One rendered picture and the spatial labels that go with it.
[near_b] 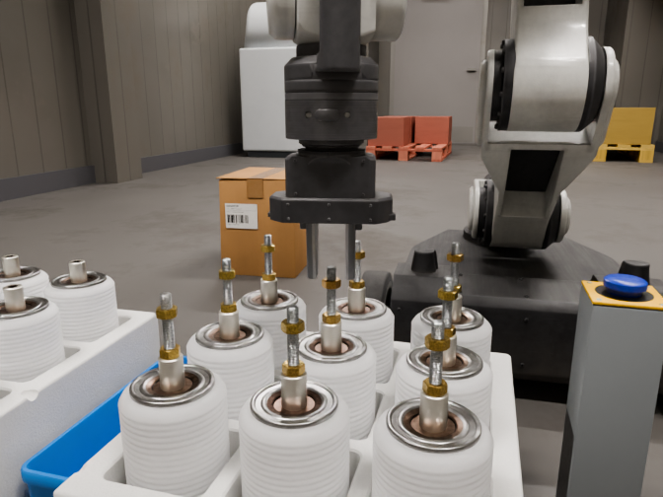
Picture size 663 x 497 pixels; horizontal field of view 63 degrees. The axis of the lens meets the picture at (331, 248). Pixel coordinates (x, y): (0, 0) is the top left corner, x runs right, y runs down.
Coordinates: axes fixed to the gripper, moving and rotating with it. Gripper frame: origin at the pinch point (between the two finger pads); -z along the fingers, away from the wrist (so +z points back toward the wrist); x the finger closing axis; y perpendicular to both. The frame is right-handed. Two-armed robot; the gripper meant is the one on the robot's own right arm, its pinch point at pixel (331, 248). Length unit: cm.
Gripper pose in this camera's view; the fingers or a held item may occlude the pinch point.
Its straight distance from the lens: 55.0
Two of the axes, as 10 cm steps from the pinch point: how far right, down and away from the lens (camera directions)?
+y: 0.8, -2.5, 9.6
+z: 0.0, -9.7, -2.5
